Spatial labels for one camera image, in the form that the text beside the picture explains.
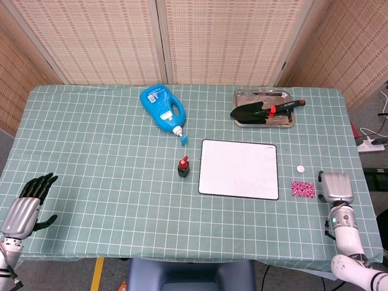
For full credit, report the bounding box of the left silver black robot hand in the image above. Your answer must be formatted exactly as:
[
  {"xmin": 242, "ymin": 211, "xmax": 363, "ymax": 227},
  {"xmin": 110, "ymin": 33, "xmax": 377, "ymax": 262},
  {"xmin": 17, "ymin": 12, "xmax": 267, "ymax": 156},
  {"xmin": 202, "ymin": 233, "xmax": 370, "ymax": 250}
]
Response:
[{"xmin": 0, "ymin": 173, "xmax": 59, "ymax": 240}]

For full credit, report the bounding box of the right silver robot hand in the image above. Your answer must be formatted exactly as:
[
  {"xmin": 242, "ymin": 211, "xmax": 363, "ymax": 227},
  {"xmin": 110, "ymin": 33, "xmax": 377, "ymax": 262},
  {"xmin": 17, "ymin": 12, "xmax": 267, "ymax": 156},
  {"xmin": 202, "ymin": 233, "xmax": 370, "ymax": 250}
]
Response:
[{"xmin": 317, "ymin": 171, "xmax": 355, "ymax": 204}]

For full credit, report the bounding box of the pink patterned small packet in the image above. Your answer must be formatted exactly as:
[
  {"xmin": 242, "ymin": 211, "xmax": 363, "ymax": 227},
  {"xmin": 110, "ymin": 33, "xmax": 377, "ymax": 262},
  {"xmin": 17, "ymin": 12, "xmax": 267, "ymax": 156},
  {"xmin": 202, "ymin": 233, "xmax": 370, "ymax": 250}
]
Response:
[{"xmin": 291, "ymin": 181, "xmax": 316, "ymax": 198}]

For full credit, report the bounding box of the white mat with black edge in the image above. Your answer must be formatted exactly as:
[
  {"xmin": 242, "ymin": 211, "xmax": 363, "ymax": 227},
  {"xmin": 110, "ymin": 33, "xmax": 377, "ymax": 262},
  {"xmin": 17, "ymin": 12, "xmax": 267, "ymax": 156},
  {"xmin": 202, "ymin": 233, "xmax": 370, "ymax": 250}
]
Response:
[{"xmin": 198, "ymin": 139, "xmax": 279, "ymax": 201}]

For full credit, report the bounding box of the black floor box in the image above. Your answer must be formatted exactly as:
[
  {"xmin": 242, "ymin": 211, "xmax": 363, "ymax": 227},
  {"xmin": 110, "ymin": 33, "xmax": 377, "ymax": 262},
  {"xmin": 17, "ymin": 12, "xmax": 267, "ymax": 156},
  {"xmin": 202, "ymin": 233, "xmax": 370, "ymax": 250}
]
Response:
[{"xmin": 363, "ymin": 167, "xmax": 388, "ymax": 192}]

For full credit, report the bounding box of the white power strip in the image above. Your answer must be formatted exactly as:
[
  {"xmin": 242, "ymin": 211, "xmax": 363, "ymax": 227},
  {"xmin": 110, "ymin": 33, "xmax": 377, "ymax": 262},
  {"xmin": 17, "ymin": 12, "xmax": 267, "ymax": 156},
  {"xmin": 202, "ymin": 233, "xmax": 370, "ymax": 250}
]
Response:
[{"xmin": 356, "ymin": 136, "xmax": 386, "ymax": 153}]

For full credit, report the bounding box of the green checked tablecloth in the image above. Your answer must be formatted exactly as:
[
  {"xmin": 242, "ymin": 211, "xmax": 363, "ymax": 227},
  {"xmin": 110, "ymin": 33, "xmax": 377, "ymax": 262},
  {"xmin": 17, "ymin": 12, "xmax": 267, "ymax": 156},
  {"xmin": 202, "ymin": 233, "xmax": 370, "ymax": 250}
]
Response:
[{"xmin": 0, "ymin": 84, "xmax": 384, "ymax": 272}]

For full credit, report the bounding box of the black garden trowel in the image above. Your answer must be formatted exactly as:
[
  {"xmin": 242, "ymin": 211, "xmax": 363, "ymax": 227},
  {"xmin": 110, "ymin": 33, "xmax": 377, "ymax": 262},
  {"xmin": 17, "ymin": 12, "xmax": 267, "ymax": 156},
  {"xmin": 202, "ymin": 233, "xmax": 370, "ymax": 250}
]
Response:
[{"xmin": 229, "ymin": 99, "xmax": 306, "ymax": 122}]

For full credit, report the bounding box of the steel rectangular tray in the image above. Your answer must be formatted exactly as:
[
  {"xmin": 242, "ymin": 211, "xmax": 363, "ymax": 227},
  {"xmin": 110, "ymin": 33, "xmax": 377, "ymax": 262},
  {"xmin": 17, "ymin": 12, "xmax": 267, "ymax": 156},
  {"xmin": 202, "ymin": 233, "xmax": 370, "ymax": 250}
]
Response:
[{"xmin": 232, "ymin": 89, "xmax": 296, "ymax": 129}]

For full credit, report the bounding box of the bamboo folding screen panel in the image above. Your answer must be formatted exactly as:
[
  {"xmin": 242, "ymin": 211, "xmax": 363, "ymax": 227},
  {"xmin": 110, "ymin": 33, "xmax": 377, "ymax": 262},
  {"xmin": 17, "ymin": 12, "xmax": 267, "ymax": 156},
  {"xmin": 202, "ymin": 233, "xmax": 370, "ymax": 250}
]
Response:
[
  {"xmin": 0, "ymin": 0, "xmax": 66, "ymax": 136},
  {"xmin": 277, "ymin": 0, "xmax": 388, "ymax": 110},
  {"xmin": 8, "ymin": 0, "xmax": 167, "ymax": 85},
  {"xmin": 157, "ymin": 0, "xmax": 307, "ymax": 86}
]

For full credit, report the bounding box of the black ink bottle red cap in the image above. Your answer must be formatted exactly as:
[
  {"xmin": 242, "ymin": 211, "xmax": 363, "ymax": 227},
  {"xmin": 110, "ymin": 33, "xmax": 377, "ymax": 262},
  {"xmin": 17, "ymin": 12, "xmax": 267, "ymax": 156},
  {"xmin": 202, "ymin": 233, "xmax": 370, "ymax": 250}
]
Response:
[{"xmin": 177, "ymin": 155, "xmax": 190, "ymax": 178}]

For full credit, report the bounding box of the dark blue chair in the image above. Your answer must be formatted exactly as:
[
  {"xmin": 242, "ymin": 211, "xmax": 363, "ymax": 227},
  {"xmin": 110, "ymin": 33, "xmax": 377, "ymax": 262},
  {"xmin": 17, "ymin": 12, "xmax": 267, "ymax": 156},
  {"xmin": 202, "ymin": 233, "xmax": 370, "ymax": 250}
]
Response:
[{"xmin": 127, "ymin": 257, "xmax": 257, "ymax": 291}]

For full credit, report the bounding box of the blue detergent bottle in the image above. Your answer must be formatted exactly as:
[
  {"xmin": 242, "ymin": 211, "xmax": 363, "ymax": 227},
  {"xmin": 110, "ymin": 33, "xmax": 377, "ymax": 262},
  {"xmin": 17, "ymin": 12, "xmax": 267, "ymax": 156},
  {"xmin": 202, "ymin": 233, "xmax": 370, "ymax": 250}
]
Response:
[{"xmin": 139, "ymin": 84, "xmax": 186, "ymax": 136}]

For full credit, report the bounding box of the white power cable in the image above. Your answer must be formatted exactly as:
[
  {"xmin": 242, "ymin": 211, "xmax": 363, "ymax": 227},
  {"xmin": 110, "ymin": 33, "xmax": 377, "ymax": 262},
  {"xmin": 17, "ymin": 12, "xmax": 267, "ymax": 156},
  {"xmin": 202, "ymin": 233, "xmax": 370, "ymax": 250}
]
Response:
[{"xmin": 360, "ymin": 127, "xmax": 381, "ymax": 142}]

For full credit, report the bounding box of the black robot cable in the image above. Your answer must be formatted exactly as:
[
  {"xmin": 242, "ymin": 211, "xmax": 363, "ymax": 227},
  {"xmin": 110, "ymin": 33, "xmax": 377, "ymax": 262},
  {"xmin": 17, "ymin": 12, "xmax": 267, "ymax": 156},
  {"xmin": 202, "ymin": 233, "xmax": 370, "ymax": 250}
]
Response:
[{"xmin": 261, "ymin": 264, "xmax": 327, "ymax": 291}]

